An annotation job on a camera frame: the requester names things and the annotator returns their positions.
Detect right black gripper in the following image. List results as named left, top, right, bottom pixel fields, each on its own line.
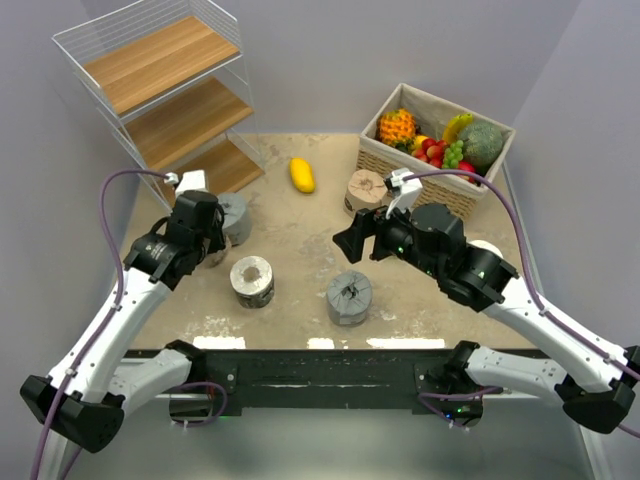
left=333, top=194, right=444, bottom=279

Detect brown paper towel roll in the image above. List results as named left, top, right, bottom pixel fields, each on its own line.
left=201, top=245, right=230, bottom=268

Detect grey paper towel roll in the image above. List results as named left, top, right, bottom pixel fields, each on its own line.
left=218, top=192, right=252, bottom=246

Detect brown roll with black print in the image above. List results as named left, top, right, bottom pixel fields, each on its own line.
left=343, top=169, right=387, bottom=217

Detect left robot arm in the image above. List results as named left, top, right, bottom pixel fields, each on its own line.
left=20, top=190, right=225, bottom=453

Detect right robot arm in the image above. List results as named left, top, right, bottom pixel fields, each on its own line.
left=333, top=204, right=639, bottom=434

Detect dark grey wrapped towel roll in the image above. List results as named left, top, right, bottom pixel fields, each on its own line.
left=326, top=270, right=373, bottom=327

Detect white and grey towel roll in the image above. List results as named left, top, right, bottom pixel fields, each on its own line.
left=229, top=256, right=275, bottom=309

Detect yellow mango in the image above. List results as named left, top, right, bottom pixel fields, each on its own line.
left=289, top=157, right=316, bottom=194

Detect red apples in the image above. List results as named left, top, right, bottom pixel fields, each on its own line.
left=411, top=137, right=476, bottom=173

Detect woven fruit basket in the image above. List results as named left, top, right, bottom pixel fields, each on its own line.
left=356, top=83, right=489, bottom=220

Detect pineapple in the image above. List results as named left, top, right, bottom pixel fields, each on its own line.
left=376, top=108, right=416, bottom=148

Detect white paper towel roll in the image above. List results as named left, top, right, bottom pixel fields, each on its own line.
left=470, top=240, right=503, bottom=258

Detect green grapes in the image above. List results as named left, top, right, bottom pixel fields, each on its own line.
left=442, top=140, right=464, bottom=169

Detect yellow banana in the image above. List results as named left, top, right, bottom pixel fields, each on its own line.
left=442, top=113, right=474, bottom=145

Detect green melon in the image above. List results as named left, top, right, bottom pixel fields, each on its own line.
left=457, top=121, right=504, bottom=169

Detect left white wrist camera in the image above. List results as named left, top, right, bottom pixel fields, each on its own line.
left=164, top=170, right=209, bottom=195

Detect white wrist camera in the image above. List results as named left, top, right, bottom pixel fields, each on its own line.
left=384, top=167, right=423, bottom=218
left=164, top=170, right=209, bottom=195

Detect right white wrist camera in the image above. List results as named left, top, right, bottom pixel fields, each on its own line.
left=384, top=167, right=423, bottom=218

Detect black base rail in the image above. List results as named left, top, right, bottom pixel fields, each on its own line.
left=163, top=349, right=494, bottom=427

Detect white wire wooden shelf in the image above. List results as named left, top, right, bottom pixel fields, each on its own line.
left=52, top=0, right=265, bottom=193

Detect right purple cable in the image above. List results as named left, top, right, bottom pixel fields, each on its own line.
left=409, top=168, right=640, bottom=439

